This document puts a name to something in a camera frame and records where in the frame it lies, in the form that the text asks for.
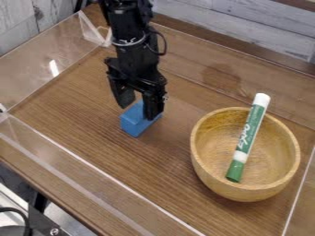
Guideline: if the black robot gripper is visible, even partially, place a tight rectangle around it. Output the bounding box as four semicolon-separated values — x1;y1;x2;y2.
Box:
104;35;165;121

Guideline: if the blue foam block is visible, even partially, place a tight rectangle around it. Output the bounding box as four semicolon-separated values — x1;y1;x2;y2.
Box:
118;100;162;137

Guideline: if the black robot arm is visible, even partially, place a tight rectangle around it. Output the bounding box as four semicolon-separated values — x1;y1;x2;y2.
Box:
98;0;166;121

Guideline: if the brown wooden bowl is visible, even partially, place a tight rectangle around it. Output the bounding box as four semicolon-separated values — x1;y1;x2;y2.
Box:
189;107;301;202

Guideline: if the green dry erase marker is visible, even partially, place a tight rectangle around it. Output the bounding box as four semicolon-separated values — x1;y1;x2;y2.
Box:
225;93;270;183

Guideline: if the clear acrylic corner bracket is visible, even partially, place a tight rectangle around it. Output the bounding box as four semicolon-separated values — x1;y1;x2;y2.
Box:
77;11;112;48

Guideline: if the black metal table bracket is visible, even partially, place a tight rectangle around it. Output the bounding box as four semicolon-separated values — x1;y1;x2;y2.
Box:
27;208;70;236

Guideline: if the black cable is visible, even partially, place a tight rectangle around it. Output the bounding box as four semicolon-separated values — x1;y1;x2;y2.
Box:
0;206;31;236

